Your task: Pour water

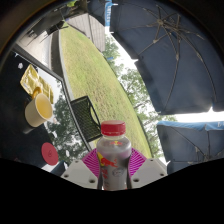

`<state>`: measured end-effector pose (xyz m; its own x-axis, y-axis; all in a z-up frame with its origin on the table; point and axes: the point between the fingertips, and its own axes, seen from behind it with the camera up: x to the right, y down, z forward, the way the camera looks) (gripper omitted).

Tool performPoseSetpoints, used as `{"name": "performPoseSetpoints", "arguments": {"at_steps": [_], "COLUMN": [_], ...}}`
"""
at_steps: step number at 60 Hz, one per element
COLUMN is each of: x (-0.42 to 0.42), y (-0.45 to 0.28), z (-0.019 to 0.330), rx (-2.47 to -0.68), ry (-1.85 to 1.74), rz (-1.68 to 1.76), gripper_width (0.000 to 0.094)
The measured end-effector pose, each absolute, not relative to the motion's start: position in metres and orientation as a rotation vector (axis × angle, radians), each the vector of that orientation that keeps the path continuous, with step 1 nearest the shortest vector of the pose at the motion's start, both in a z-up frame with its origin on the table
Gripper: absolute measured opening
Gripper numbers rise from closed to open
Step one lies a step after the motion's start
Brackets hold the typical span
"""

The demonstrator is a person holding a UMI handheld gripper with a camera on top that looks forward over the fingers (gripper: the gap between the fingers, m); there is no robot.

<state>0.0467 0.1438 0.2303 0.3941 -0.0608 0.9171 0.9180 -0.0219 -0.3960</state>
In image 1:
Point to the dark blue patio umbrella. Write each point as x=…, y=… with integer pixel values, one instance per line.
x=190, y=146
x=98, y=10
x=173, y=50

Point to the yellow foil packet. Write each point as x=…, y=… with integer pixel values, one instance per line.
x=31, y=78

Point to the flat round red coaster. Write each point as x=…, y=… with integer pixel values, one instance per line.
x=50, y=154

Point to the cream ceramic mug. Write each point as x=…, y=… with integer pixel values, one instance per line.
x=38, y=111

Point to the red-capped drink bottle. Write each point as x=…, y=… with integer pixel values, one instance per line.
x=114, y=156

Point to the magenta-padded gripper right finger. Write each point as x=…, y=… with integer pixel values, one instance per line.
x=148, y=171

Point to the black mesh patio chair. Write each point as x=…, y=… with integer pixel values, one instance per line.
x=85, y=116

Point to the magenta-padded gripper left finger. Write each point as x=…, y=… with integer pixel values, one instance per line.
x=81, y=173

